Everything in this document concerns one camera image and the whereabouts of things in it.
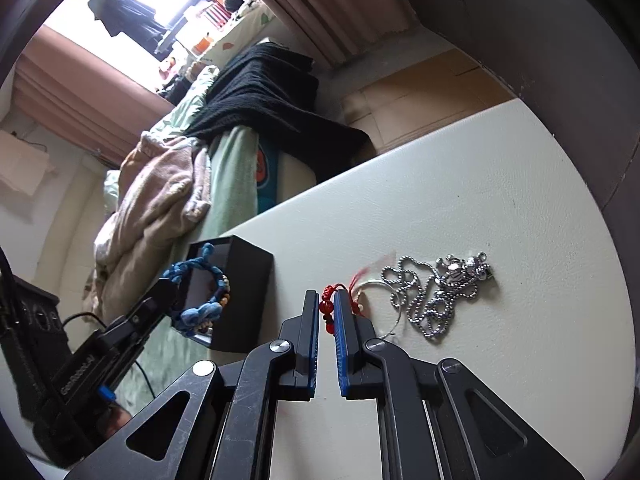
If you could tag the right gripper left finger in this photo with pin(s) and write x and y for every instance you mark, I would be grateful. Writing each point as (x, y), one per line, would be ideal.
(298, 382)

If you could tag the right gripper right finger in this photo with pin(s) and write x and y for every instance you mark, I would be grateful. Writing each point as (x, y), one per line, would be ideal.
(357, 376)

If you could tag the black jewelry box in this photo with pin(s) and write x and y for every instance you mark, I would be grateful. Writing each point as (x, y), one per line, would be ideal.
(222, 286)

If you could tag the operator hand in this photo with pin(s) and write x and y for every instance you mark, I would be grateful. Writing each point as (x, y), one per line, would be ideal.
(116, 419)

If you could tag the green bed sheet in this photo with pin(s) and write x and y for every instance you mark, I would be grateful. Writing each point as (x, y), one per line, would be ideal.
(233, 161)

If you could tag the pink fleece blanket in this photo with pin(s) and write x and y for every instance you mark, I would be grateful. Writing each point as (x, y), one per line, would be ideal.
(163, 192)

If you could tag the black knit blanket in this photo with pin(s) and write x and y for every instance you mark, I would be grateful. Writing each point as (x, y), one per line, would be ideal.
(271, 90)

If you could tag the pink curtain left panel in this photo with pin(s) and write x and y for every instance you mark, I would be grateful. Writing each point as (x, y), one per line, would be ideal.
(82, 99)

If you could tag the flattened cardboard sheet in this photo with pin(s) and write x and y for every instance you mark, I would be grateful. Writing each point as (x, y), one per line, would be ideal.
(422, 98)

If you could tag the patterned white pillow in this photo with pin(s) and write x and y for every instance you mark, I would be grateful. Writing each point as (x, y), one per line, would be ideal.
(239, 33)

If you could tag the pink curtain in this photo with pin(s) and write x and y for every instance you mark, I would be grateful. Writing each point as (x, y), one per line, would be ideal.
(334, 31)

